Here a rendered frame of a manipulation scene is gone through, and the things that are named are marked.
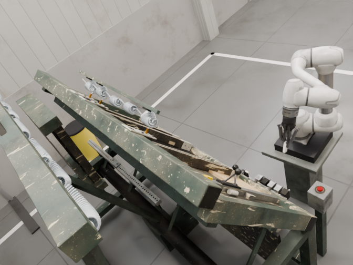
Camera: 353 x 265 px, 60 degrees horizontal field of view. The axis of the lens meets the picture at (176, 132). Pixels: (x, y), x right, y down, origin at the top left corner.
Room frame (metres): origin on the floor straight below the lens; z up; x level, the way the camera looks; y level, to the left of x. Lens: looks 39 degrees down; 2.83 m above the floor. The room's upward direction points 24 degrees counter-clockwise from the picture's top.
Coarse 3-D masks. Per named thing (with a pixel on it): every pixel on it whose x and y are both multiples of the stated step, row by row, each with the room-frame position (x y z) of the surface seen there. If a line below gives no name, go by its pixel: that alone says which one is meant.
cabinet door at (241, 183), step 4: (212, 172) 1.43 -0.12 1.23; (216, 172) 1.46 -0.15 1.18; (216, 176) 1.39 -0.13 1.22; (220, 176) 1.37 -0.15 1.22; (224, 176) 1.44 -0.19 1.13; (228, 176) 1.48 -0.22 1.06; (228, 180) 1.33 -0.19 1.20; (232, 180) 1.40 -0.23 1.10; (236, 180) 1.45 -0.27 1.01; (240, 180) 1.49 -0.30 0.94; (240, 184) 1.37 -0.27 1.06; (244, 184) 1.42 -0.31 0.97; (248, 188) 1.33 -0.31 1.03; (252, 188) 1.38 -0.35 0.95
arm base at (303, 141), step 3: (312, 132) 1.73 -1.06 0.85; (291, 135) 1.78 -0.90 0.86; (309, 135) 1.70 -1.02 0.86; (312, 135) 1.72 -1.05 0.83; (297, 138) 1.71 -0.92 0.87; (300, 138) 1.70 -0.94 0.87; (303, 138) 1.69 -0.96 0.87; (306, 138) 1.69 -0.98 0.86; (309, 138) 1.69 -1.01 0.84; (294, 141) 1.73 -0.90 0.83; (297, 141) 1.71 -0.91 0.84; (300, 141) 1.69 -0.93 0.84; (303, 141) 1.68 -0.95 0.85; (306, 141) 1.67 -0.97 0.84; (303, 144) 1.66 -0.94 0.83; (306, 144) 1.65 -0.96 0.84
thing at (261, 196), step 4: (212, 180) 1.08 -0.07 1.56; (220, 184) 1.06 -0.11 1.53; (224, 188) 1.07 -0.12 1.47; (228, 188) 1.08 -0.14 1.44; (232, 188) 1.09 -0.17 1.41; (236, 188) 1.10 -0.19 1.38; (244, 188) 1.17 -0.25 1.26; (240, 192) 1.11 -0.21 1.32; (244, 192) 1.12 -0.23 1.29; (248, 192) 1.14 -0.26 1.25; (252, 192) 1.15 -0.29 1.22; (256, 192) 1.18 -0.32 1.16; (260, 192) 1.22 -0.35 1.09; (256, 196) 1.16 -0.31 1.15; (260, 196) 1.17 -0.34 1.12; (264, 196) 1.19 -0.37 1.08; (268, 196) 1.20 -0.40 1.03; (272, 196) 1.24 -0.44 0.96; (264, 200) 1.18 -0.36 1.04; (268, 200) 1.20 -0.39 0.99; (272, 200) 1.21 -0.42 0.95; (276, 200) 1.23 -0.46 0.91
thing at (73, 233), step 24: (0, 120) 1.44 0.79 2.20; (24, 144) 1.13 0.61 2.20; (24, 168) 0.96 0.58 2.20; (48, 168) 0.91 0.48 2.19; (48, 192) 0.77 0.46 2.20; (96, 192) 1.50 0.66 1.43; (48, 216) 0.67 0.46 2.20; (72, 216) 0.63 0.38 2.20; (144, 216) 1.59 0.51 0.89; (72, 240) 0.56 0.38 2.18; (96, 240) 0.57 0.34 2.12; (96, 264) 0.57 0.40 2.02
